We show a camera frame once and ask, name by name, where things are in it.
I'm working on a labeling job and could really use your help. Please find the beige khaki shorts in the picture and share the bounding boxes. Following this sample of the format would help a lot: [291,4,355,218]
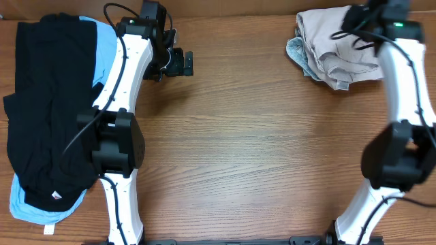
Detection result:
[296,6,383,91]

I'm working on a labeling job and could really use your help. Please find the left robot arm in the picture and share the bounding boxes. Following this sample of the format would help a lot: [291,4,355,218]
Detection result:
[77,1,193,244]

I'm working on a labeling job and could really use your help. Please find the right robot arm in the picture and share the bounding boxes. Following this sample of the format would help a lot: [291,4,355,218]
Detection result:
[321,0,435,244]

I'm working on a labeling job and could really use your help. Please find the light blue t-shirt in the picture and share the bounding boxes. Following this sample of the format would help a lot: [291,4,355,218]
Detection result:
[9,16,119,235]

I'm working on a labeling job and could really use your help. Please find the folded light blue jeans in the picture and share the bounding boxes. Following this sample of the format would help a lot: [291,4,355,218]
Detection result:
[285,28,320,81]

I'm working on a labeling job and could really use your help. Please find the black garment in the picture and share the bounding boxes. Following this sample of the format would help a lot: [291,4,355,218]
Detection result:
[3,13,105,212]

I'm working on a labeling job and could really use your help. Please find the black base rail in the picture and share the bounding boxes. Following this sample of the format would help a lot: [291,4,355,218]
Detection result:
[81,235,385,245]

